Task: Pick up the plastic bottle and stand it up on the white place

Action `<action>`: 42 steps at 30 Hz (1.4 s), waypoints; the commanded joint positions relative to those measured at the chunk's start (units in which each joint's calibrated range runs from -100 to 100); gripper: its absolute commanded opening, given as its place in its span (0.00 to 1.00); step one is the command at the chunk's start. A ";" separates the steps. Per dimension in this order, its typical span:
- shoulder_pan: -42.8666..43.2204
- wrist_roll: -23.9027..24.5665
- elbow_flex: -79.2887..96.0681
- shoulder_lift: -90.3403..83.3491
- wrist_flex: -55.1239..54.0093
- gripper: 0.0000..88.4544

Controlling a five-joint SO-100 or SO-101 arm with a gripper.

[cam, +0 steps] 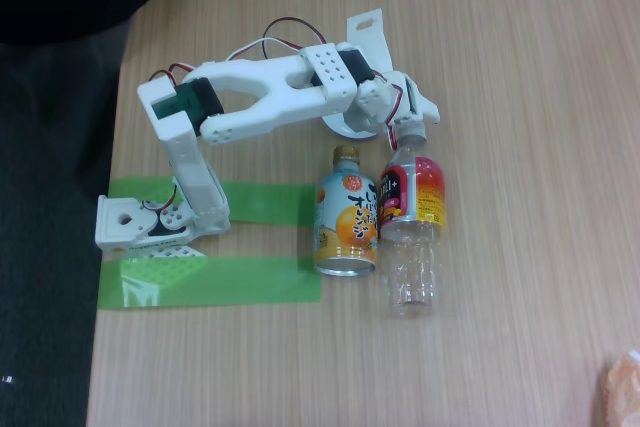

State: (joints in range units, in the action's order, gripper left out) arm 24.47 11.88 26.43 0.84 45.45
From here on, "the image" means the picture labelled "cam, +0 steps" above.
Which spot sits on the clear plastic bottle red label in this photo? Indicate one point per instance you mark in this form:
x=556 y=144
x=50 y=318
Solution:
x=412 y=197

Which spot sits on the orange juice bottle can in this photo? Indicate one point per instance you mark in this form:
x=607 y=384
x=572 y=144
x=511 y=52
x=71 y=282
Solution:
x=345 y=217

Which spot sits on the small white round plate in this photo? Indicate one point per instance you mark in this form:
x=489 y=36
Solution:
x=350 y=133

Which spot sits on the short green tape strip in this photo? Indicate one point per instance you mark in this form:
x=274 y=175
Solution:
x=270 y=202

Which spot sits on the long green tape strip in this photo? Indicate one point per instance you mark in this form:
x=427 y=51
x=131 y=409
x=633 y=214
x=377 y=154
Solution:
x=240 y=282

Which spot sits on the orange plastic bag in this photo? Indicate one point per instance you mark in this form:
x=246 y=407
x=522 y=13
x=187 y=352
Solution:
x=625 y=392

